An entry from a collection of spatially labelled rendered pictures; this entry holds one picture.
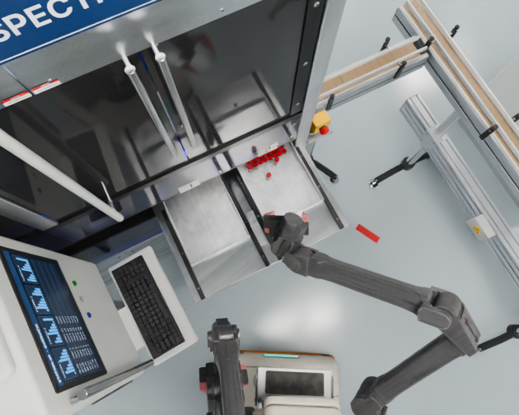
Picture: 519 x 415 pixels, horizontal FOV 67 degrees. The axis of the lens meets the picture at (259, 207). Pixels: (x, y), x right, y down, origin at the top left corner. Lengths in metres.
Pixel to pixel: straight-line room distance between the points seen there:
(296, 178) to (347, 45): 1.67
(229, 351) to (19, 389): 0.46
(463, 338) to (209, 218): 1.03
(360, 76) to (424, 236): 1.26
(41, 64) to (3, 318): 0.57
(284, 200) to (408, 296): 0.79
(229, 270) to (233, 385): 0.68
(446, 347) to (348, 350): 1.50
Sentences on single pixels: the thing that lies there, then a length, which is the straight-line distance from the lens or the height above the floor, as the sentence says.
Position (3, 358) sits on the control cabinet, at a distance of 1.03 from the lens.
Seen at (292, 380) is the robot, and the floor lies 1.04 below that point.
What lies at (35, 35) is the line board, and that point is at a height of 1.93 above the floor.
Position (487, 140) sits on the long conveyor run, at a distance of 1.98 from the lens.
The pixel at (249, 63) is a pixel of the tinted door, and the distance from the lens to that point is 1.05.
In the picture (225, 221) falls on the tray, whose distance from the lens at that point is 1.62.
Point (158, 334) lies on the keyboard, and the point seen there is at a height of 0.83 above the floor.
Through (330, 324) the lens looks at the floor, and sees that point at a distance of 2.50.
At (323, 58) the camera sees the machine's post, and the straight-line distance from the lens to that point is 1.20.
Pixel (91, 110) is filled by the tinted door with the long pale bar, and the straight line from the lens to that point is 0.96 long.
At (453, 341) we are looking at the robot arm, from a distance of 1.03.
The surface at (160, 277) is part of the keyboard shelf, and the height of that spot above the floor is 0.80.
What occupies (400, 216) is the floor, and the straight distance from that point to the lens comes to 2.69.
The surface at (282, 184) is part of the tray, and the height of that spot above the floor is 0.88.
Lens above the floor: 2.46
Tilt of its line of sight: 75 degrees down
